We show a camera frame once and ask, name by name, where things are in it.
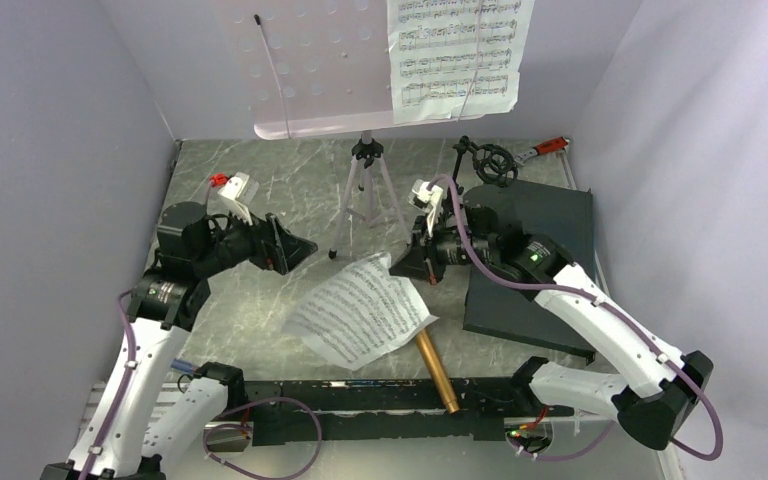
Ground lilac perforated music stand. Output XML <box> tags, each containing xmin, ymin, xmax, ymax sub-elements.
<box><xmin>211</xmin><ymin>0</ymin><xmax>538</xmax><ymax>261</ymax></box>

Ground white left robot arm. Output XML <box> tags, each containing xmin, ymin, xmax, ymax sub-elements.
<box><xmin>41</xmin><ymin>201</ymin><xmax>318</xmax><ymax>479</ymax></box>

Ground red-handled adjustable wrench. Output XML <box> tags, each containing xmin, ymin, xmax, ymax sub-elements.
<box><xmin>514</xmin><ymin>137</ymin><xmax>570</xmax><ymax>164</ymax></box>

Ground gold microphone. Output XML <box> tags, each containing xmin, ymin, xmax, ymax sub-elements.
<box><xmin>414</xmin><ymin>328</ymin><xmax>461</xmax><ymax>415</ymax></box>

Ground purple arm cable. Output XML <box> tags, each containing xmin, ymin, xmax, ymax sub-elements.
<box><xmin>75</xmin><ymin>291</ymin><xmax>323</xmax><ymax>480</ymax></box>
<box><xmin>426</xmin><ymin>174</ymin><xmax>724</xmax><ymax>463</ymax></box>

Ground dark rectangular equipment case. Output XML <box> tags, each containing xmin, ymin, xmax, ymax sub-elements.
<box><xmin>463</xmin><ymin>180</ymin><xmax>598</xmax><ymax>364</ymax></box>

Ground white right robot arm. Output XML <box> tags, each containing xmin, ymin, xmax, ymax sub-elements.
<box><xmin>390</xmin><ymin>175</ymin><xmax>723</xmax><ymax>460</ymax></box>

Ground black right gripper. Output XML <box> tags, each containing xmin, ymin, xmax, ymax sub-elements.
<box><xmin>390</xmin><ymin>211</ymin><xmax>497</xmax><ymax>285</ymax></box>

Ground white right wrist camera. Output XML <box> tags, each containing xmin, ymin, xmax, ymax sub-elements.
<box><xmin>409</xmin><ymin>179</ymin><xmax>445</xmax><ymax>238</ymax></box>

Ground aluminium frame rails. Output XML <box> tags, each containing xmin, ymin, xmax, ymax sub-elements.
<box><xmin>43</xmin><ymin>173</ymin><xmax>711</xmax><ymax>479</ymax></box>

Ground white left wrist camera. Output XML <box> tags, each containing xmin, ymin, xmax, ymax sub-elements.
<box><xmin>210</xmin><ymin>172</ymin><xmax>260</xmax><ymax>226</ymax></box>

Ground black microphone shock-mount stand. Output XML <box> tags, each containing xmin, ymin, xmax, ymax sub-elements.
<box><xmin>452</xmin><ymin>136</ymin><xmax>519</xmax><ymax>188</ymax></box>

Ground sheet music page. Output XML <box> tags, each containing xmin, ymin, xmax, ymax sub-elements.
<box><xmin>387</xmin><ymin>0</ymin><xmax>535</xmax><ymax>125</ymax></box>
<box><xmin>282</xmin><ymin>252</ymin><xmax>438</xmax><ymax>371</ymax></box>

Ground blue marker pen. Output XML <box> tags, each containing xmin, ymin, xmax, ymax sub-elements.
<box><xmin>171</xmin><ymin>359</ymin><xmax>198</xmax><ymax>375</ymax></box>

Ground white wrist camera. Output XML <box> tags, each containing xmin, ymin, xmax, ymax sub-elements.
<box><xmin>210</xmin><ymin>172</ymin><xmax>260</xmax><ymax>226</ymax></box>
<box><xmin>409</xmin><ymin>179</ymin><xmax>445</xmax><ymax>238</ymax></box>

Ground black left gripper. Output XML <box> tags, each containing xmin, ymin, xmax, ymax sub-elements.
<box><xmin>194</xmin><ymin>199</ymin><xmax>317</xmax><ymax>277</ymax></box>

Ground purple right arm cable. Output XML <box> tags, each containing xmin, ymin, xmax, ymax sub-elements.
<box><xmin>426</xmin><ymin>174</ymin><xmax>724</xmax><ymax>463</ymax></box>

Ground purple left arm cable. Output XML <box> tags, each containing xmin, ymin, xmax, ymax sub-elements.
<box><xmin>75</xmin><ymin>291</ymin><xmax>323</xmax><ymax>480</ymax></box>

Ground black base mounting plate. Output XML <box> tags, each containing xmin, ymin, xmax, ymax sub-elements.
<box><xmin>211</xmin><ymin>377</ymin><xmax>575</xmax><ymax>446</ymax></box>

